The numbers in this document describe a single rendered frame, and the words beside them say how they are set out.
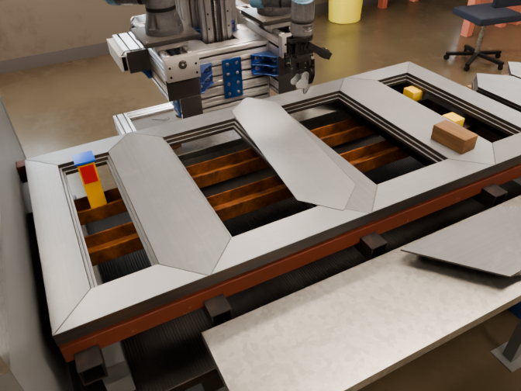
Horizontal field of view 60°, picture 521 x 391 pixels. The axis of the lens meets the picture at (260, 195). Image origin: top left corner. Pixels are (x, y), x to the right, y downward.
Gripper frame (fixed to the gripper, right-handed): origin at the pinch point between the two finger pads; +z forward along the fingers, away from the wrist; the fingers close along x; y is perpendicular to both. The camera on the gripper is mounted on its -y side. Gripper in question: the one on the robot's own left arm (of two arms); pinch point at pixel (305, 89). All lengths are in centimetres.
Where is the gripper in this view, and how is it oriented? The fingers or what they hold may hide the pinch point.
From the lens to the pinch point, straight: 167.6
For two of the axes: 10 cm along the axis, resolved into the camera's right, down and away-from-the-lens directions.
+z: 0.4, 7.9, 6.1
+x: 4.5, 5.3, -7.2
